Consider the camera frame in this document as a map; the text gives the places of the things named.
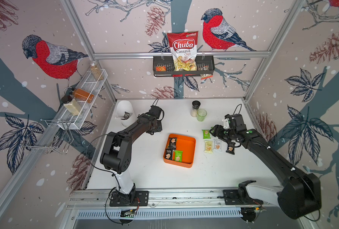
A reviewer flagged orange storage box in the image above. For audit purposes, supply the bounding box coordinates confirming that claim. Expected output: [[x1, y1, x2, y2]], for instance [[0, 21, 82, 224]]
[[163, 134, 196, 168]]

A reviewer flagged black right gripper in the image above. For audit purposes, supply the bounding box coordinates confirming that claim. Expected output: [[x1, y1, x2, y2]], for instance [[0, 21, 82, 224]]
[[208, 124, 236, 142]]

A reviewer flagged white cookie packet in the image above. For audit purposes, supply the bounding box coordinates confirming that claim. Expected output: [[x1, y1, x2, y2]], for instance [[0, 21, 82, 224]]
[[213, 139, 222, 152]]

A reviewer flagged cream yellow cookie packet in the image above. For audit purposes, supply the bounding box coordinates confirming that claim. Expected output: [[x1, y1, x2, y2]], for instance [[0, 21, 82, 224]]
[[204, 141, 213, 154]]

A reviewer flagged green translucent cup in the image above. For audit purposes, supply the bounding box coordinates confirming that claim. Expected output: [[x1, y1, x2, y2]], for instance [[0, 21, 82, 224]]
[[197, 109, 207, 122]]

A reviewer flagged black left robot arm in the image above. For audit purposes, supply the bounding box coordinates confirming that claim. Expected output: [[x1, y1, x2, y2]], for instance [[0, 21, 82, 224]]
[[100, 111, 163, 204]]

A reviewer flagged black cap spice shaker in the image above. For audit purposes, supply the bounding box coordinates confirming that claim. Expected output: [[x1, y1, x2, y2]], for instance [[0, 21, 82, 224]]
[[190, 100, 201, 117]]

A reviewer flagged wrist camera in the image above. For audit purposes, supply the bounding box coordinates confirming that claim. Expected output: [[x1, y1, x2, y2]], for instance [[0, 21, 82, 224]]
[[148, 106, 163, 119], [223, 114, 245, 129]]

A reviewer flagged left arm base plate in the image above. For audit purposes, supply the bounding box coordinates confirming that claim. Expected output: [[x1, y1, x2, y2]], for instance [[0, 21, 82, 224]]
[[109, 190, 149, 207]]

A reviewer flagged green cookie packet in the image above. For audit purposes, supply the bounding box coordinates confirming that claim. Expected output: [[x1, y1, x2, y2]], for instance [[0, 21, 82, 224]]
[[202, 130, 211, 139], [173, 150, 183, 162]]

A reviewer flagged white rounded container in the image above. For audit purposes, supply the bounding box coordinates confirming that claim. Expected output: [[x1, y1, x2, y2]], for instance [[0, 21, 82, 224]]
[[115, 100, 137, 127]]

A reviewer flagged black wire wall basket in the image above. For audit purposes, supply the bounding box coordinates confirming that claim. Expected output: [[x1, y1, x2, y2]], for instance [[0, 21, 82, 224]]
[[153, 56, 215, 77]]

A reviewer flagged glass jar of grains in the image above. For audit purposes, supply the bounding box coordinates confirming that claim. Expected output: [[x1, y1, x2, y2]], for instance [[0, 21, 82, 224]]
[[90, 61, 104, 81]]

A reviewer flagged white wire wall shelf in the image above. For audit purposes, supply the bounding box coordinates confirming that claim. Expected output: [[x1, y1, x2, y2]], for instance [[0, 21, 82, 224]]
[[47, 69, 107, 130]]

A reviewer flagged orange sauce bottle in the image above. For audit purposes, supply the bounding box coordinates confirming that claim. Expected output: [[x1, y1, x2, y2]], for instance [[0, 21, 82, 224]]
[[70, 88, 95, 104]]

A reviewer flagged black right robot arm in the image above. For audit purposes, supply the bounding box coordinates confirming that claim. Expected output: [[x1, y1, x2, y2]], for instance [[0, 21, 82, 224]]
[[209, 125, 322, 219]]

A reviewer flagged red Chuba cassava chips bag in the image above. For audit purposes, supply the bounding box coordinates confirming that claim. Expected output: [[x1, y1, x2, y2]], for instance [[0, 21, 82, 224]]
[[167, 31, 198, 71]]

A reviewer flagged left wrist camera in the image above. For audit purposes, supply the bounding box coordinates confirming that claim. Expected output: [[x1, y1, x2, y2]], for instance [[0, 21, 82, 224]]
[[148, 106, 163, 119]]

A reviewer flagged black lid cream jar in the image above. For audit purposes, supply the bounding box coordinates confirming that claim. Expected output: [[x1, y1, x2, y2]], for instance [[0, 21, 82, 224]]
[[61, 95, 82, 116]]

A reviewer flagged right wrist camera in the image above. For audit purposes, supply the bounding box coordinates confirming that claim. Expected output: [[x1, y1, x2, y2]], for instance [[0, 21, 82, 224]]
[[223, 114, 245, 129]]

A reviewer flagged black cookie packet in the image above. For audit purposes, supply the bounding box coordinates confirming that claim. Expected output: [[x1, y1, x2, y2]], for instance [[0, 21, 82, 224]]
[[164, 148, 174, 160], [226, 142, 235, 155], [168, 137, 178, 149]]

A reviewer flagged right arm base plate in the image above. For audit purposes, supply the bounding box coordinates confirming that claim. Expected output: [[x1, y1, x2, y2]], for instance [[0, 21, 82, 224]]
[[222, 189, 263, 205]]

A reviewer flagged chrome wire rack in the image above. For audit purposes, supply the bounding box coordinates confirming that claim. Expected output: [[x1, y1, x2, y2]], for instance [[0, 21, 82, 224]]
[[20, 119, 74, 155]]

